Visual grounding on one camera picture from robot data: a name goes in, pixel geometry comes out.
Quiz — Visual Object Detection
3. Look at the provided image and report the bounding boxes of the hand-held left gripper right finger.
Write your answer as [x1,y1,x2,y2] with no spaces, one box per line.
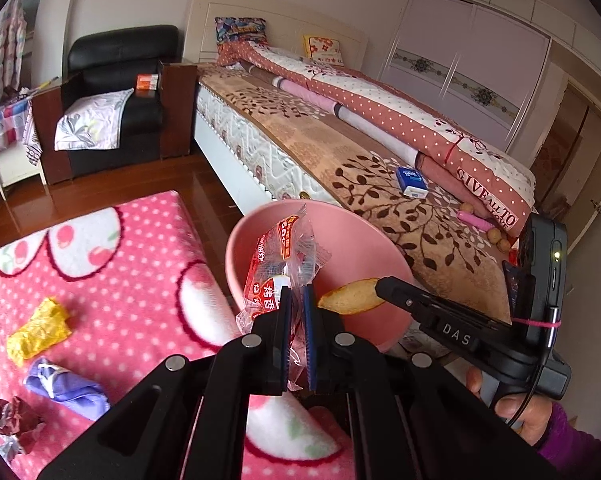
[303,284,556,480]

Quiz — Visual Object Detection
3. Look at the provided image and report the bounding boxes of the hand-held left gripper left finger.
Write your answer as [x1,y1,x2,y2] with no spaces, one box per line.
[36,285,294,480]

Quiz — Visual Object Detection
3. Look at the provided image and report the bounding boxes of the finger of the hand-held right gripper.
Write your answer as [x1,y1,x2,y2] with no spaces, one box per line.
[375,285,432,320]
[378,276,512,326]

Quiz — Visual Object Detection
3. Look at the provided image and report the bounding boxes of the yellow fruit peel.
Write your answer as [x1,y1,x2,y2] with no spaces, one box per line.
[318,277,385,317]

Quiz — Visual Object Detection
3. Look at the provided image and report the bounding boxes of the pink plastic bucket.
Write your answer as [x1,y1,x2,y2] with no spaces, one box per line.
[225,200,416,353]

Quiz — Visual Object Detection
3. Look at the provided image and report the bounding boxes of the red clear snack wrapper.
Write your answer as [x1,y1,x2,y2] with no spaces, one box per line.
[235,212,331,391]

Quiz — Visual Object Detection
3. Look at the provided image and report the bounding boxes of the purple wrapper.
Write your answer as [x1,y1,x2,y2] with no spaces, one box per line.
[24,356,110,421]

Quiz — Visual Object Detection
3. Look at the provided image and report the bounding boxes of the yellow wrapper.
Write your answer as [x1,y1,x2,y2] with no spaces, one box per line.
[6,297,74,367]

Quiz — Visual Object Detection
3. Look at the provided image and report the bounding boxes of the dark red wrapper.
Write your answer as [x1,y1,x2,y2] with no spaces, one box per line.
[0,396,46,461]

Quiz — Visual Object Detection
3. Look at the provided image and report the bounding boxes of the person's right forearm purple sleeve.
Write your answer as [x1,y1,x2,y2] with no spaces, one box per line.
[538,402,601,476]

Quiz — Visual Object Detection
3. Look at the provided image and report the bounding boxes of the person's right hand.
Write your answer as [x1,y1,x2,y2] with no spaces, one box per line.
[465,365,554,446]

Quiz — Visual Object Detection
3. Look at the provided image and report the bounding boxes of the pink tube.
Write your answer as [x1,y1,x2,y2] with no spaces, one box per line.
[458,210,489,231]

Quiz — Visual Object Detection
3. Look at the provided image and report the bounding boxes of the blue tissue pack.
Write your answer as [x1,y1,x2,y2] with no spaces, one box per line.
[395,166,429,200]

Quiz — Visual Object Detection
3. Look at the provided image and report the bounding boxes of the brown door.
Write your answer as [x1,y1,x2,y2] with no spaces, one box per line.
[528,77,601,256]

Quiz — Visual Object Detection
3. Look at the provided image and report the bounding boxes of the pink dotted cherry blanket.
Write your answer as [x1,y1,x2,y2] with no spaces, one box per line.
[0,190,356,480]

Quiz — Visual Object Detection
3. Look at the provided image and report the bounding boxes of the bed with brown cover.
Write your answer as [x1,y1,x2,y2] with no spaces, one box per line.
[200,67,519,326]

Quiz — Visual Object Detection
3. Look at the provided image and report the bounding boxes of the red dotted quilt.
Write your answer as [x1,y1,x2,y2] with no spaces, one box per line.
[215,40,536,238]

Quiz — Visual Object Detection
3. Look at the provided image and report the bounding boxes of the white wardrobe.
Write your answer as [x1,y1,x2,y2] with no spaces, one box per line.
[378,0,554,153]

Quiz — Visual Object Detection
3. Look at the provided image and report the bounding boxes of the yellow flowered pillow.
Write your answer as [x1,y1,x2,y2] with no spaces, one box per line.
[303,35,346,65]

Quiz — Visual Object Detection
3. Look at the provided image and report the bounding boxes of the floral cloth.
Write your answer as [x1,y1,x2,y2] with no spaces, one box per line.
[54,89,135,152]

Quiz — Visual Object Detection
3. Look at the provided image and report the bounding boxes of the colourful cartoon pillow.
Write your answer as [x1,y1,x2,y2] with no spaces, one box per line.
[215,16,268,53]

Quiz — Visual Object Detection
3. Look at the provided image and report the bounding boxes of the cream headboard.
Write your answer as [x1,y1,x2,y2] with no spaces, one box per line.
[183,0,369,68]

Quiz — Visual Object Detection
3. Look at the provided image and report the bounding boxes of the white table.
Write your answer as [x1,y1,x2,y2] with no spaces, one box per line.
[0,142,46,201]

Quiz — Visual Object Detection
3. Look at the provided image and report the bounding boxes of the black armchair with floral cloth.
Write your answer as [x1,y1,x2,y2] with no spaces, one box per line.
[33,25,198,186]

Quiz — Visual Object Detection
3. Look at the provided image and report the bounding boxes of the pastel puffy jacket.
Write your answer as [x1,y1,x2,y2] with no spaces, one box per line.
[0,0,28,111]

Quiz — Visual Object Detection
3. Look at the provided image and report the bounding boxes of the black cable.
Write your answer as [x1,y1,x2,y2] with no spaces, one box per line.
[508,305,562,428]

